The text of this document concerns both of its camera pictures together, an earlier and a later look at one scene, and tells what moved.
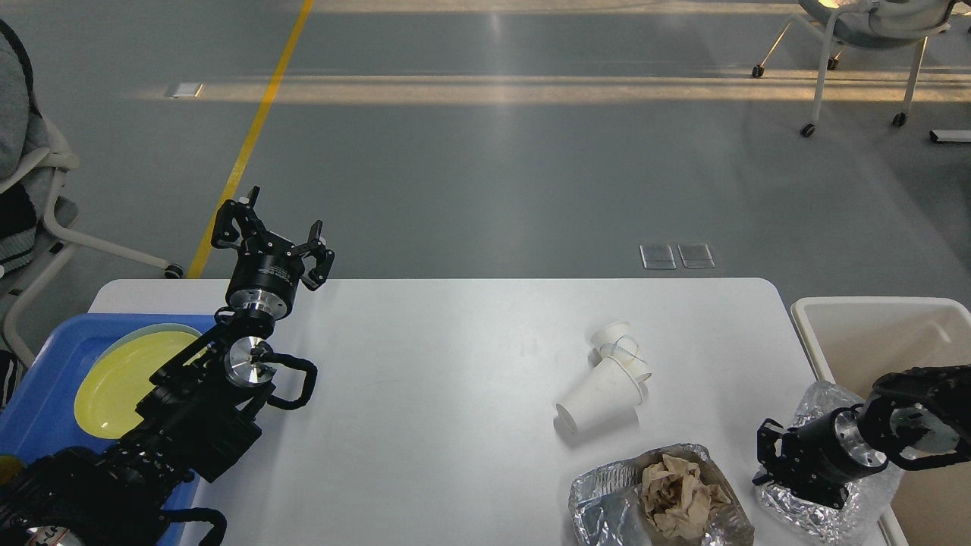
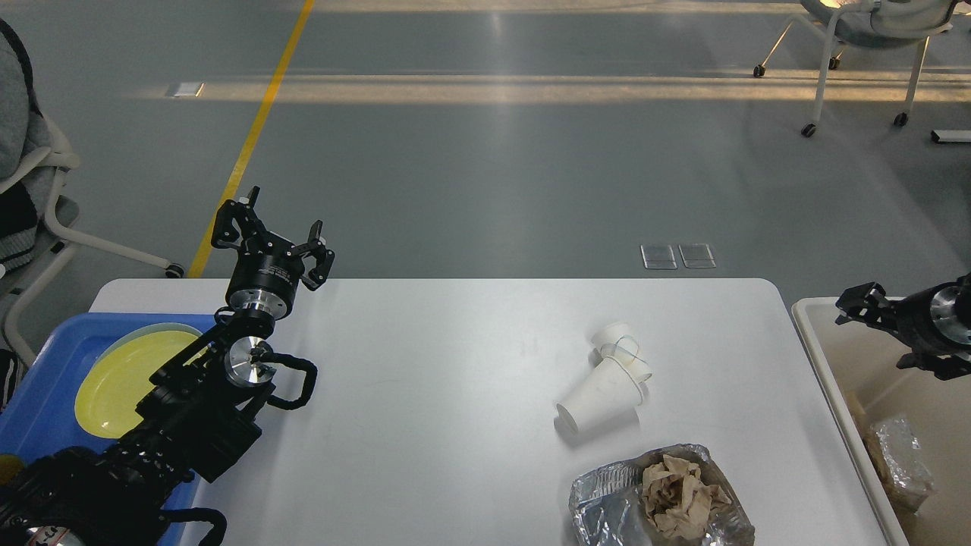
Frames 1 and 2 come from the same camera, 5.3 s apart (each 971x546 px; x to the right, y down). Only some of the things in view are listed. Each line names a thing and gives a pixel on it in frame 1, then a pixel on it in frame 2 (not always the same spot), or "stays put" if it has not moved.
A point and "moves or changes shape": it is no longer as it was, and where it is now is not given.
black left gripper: (268, 268) stays put
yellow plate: (107, 396) stays put
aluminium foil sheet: (789, 518) moves or changes shape
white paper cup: (608, 390) stays put
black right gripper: (820, 457) to (944, 309)
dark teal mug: (10, 469) stays put
